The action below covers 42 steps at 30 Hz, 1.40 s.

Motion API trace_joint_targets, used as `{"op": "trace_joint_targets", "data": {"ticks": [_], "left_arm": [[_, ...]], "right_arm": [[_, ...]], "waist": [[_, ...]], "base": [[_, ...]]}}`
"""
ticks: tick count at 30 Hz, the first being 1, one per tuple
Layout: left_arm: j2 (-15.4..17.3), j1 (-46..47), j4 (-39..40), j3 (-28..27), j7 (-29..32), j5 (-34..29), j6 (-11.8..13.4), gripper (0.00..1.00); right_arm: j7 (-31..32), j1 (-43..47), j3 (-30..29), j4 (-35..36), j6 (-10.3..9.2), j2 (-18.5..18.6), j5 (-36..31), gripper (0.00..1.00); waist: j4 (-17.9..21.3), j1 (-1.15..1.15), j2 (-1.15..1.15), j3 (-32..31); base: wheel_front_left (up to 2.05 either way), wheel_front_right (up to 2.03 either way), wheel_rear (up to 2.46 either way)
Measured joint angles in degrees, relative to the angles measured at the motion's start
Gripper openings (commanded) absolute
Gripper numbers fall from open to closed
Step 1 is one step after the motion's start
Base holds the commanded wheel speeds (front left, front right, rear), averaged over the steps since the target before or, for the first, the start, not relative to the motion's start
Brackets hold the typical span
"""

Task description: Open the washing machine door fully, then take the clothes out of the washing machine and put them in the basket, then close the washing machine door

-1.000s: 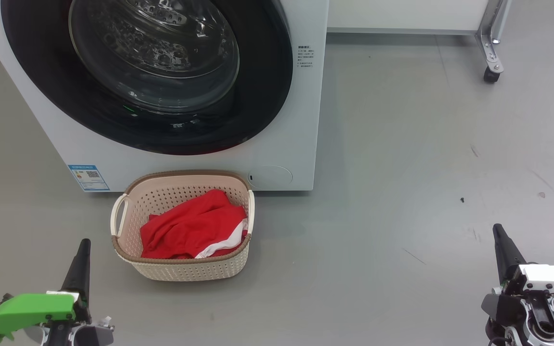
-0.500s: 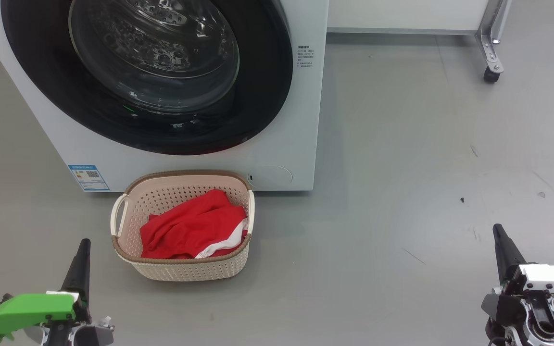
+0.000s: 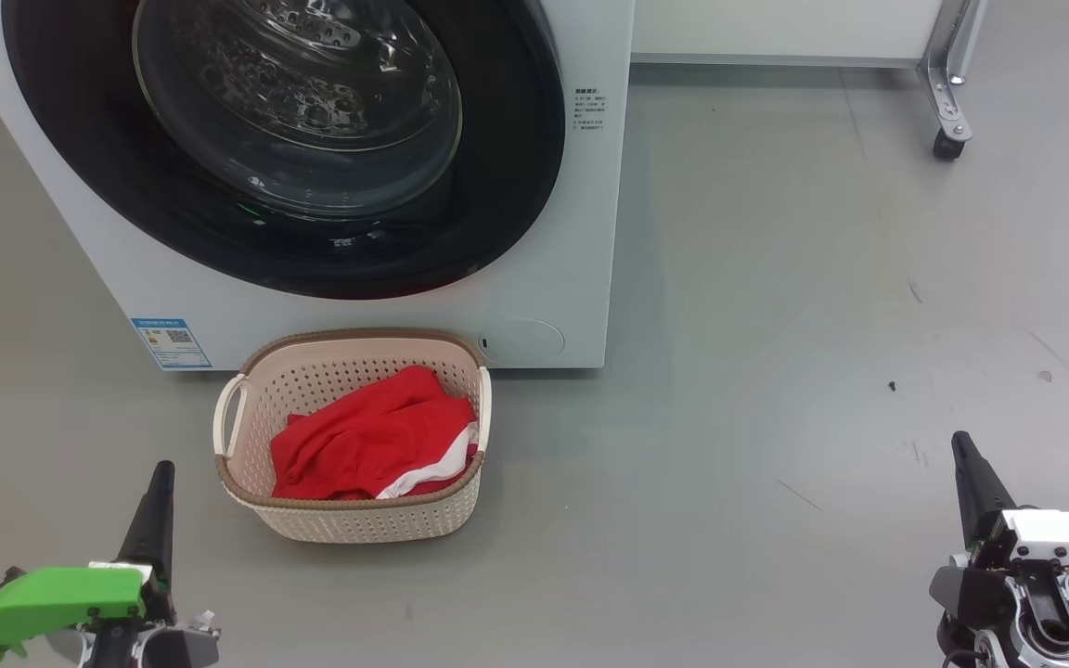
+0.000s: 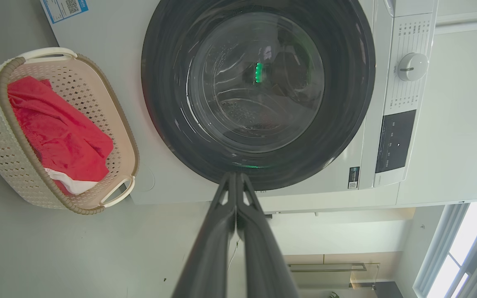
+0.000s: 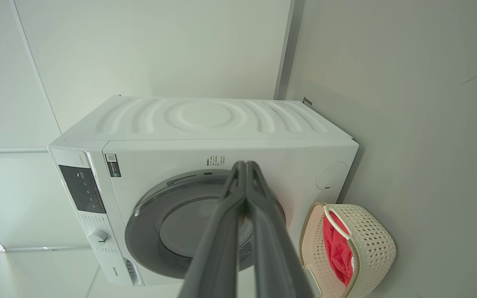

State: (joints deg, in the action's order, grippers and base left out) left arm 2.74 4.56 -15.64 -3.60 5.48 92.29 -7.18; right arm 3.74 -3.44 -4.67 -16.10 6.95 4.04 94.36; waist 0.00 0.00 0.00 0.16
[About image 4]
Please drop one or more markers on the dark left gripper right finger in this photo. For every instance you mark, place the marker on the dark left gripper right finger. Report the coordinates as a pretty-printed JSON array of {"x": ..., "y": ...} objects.
[{"x": 263, "y": 256}]

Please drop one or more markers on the red garment with white trim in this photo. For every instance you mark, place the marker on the red garment with white trim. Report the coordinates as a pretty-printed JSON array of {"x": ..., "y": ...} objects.
[{"x": 60, "y": 132}]

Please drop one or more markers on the white front-load washing machine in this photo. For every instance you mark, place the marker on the white front-load washing machine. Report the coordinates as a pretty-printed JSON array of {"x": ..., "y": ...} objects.
[{"x": 114, "y": 37}]

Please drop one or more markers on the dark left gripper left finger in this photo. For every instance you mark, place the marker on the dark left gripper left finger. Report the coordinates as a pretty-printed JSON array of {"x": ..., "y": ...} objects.
[{"x": 209, "y": 256}]

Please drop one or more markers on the black round glass machine door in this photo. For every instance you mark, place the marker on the black round glass machine door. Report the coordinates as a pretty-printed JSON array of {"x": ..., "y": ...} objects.
[{"x": 168, "y": 103}]

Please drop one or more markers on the white machine control knob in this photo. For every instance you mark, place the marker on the white machine control knob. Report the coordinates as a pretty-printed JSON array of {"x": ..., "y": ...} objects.
[{"x": 412, "y": 66}]

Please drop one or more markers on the window with grey frame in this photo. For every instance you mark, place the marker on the window with grey frame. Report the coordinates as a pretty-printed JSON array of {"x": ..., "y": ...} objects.
[{"x": 462, "y": 252}]

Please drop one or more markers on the blue white energy label sticker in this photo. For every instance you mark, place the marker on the blue white energy label sticker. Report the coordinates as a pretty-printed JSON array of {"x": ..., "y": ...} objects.
[{"x": 62, "y": 8}]

